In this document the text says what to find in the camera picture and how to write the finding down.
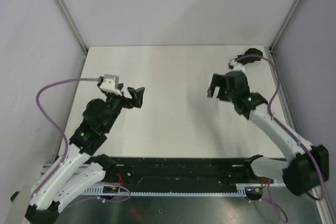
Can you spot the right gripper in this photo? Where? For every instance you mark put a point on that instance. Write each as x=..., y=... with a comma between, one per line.
x=219, y=85

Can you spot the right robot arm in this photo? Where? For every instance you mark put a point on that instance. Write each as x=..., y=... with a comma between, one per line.
x=305, y=166

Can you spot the grey cable duct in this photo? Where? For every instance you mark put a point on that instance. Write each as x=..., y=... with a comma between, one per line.
x=100, y=190

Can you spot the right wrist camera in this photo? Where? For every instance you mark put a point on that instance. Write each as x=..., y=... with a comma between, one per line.
x=236, y=66

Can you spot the black folding umbrella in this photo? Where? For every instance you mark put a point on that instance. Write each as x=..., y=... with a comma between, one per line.
x=250, y=56

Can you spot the left aluminium frame post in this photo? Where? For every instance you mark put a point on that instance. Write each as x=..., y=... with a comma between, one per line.
x=71, y=25

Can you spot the right aluminium frame post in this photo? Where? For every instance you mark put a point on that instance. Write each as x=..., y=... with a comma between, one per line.
x=296, y=4

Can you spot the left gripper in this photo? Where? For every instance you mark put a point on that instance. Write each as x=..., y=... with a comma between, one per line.
x=127, y=99

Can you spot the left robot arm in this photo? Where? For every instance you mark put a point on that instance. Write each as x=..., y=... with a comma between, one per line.
x=56, y=190

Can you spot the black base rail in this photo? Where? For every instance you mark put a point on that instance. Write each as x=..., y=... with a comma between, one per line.
x=182, y=175

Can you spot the aluminium frame post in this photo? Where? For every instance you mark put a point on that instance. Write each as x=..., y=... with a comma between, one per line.
x=296, y=4
x=71, y=25

